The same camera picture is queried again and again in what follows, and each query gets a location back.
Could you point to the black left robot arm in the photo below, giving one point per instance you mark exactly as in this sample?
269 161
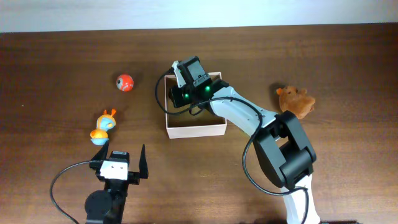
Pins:
107 205

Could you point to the red grey toy ball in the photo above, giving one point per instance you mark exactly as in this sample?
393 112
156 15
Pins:
125 82

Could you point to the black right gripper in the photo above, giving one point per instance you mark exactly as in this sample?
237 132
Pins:
173 94

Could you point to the brown plush toy animal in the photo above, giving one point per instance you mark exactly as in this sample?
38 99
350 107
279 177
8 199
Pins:
296 101

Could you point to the blue orange snail toy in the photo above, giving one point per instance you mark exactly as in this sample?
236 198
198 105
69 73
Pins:
104 123

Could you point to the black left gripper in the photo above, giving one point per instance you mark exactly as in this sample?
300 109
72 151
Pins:
134 178

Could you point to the beige open cardboard box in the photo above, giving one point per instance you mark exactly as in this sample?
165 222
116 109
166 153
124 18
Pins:
188 126

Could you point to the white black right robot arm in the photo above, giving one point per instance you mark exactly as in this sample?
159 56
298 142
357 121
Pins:
282 147

